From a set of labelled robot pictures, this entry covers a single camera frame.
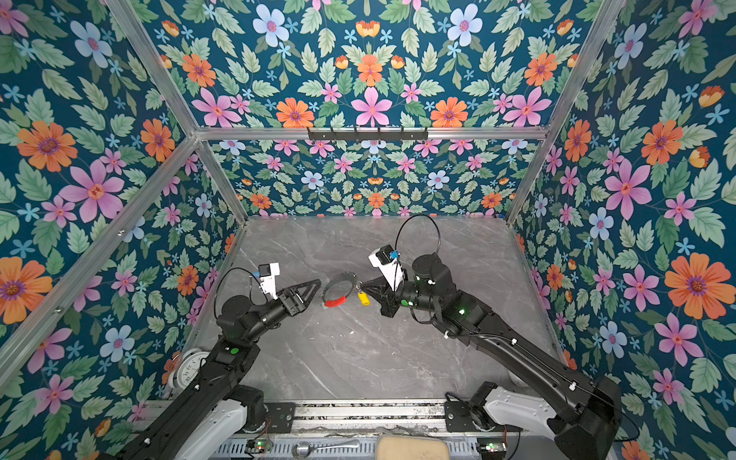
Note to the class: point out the round white alarm clock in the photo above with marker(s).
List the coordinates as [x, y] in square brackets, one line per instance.
[187, 369]

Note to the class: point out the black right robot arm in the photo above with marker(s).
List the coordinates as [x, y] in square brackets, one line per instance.
[464, 317]

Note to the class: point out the metal spoon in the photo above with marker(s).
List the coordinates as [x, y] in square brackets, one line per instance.
[304, 449]

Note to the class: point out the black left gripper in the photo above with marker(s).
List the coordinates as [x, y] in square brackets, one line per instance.
[288, 296]

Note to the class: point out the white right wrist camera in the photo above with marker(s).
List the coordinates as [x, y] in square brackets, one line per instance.
[386, 260]

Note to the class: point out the large keyring with red grip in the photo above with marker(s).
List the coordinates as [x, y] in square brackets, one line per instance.
[339, 289]

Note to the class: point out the aluminium frame post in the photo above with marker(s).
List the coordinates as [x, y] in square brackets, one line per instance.
[139, 39]
[601, 27]

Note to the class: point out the black hook rail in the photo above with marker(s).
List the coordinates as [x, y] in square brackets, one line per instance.
[368, 134]

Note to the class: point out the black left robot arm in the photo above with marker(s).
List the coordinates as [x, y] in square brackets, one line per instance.
[215, 405]

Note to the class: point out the beige foam pad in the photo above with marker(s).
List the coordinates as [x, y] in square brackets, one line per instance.
[391, 447]

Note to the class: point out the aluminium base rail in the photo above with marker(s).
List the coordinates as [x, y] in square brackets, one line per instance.
[368, 414]

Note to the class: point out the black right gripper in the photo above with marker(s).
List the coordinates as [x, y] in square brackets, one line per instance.
[387, 301]

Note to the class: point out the aluminium frame post back right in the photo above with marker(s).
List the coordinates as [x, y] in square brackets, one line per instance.
[601, 27]

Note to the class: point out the aluminium horizontal back bar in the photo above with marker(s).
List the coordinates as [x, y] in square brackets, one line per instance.
[259, 134]

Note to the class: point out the aluminium left diagonal bar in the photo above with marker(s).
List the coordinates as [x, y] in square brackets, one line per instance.
[21, 345]

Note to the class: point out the aluminium frame post back left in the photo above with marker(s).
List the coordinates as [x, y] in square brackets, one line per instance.
[139, 39]

